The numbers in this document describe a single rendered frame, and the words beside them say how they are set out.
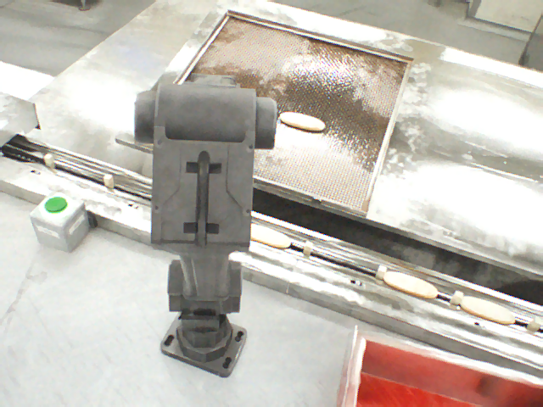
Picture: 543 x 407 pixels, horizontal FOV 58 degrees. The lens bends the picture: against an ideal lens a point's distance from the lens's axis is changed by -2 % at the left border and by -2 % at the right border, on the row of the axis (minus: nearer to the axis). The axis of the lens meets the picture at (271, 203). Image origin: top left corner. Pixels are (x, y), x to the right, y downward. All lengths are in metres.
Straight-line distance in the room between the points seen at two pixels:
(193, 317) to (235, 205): 0.38
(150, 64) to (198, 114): 1.10
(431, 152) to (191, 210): 0.81
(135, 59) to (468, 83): 0.89
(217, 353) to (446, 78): 0.86
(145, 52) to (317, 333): 0.98
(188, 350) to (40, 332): 0.25
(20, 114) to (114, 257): 0.38
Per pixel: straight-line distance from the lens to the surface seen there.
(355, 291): 0.89
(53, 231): 0.95
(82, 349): 0.86
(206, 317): 0.74
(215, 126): 0.38
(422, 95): 1.24
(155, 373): 0.83
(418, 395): 0.87
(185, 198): 0.37
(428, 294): 0.94
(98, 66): 1.47
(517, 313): 1.00
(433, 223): 1.01
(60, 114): 1.30
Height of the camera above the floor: 1.56
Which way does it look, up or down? 45 degrees down
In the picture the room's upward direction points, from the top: 9 degrees clockwise
